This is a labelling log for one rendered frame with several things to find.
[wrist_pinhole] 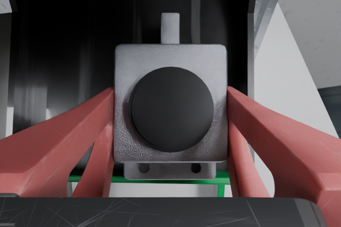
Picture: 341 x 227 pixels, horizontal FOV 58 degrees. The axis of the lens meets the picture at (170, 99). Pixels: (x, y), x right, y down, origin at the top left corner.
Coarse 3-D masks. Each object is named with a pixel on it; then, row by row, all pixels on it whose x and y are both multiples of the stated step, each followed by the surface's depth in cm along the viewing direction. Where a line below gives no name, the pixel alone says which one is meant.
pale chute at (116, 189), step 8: (112, 184) 33; (120, 184) 33; (128, 184) 33; (136, 184) 32; (144, 184) 32; (152, 184) 32; (160, 184) 32; (168, 184) 32; (176, 184) 32; (184, 184) 32; (192, 184) 32; (200, 184) 32; (208, 184) 32; (216, 184) 30; (112, 192) 33; (120, 192) 33; (128, 192) 33; (136, 192) 33; (144, 192) 33; (152, 192) 33; (160, 192) 33; (168, 192) 33; (176, 192) 33; (184, 192) 33; (192, 192) 33; (200, 192) 33; (208, 192) 33; (216, 192) 30
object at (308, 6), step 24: (288, 0) 86; (312, 0) 88; (336, 0) 89; (288, 24) 96; (312, 24) 98; (336, 24) 100; (312, 48) 110; (336, 48) 112; (312, 72) 125; (336, 72) 128
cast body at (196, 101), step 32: (160, 32) 16; (128, 64) 12; (160, 64) 12; (192, 64) 12; (224, 64) 12; (128, 96) 12; (160, 96) 11; (192, 96) 11; (224, 96) 12; (128, 128) 11; (160, 128) 10; (192, 128) 10; (224, 128) 12; (128, 160) 11; (160, 160) 11; (192, 160) 11; (224, 160) 12
